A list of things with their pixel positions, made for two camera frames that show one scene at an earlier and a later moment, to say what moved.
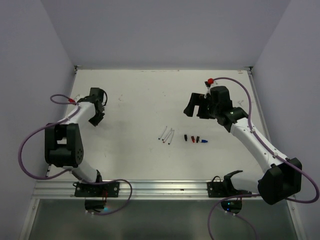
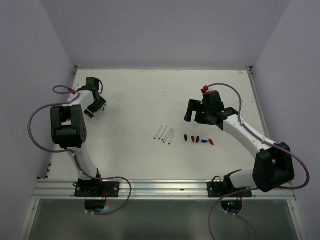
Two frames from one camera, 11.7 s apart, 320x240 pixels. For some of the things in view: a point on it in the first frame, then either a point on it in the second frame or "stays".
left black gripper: x=96 y=121 -> x=99 y=105
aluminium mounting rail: x=168 y=189 stays
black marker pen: x=169 y=141 stays
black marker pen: x=167 y=135 stays
